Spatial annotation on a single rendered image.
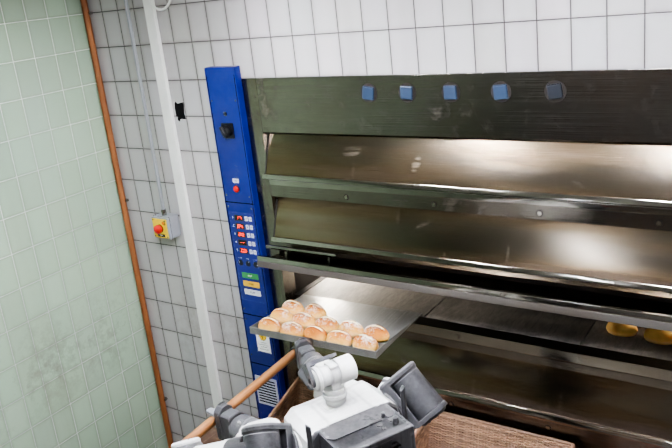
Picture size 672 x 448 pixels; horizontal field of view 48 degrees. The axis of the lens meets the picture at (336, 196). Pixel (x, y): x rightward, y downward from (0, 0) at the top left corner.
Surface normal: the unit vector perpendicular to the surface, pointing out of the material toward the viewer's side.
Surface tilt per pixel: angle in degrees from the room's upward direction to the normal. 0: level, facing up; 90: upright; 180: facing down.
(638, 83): 90
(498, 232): 70
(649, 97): 90
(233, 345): 90
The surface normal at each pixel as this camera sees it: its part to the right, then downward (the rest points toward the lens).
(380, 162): -0.55, -0.05
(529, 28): -0.55, 0.29
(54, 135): 0.83, 0.07
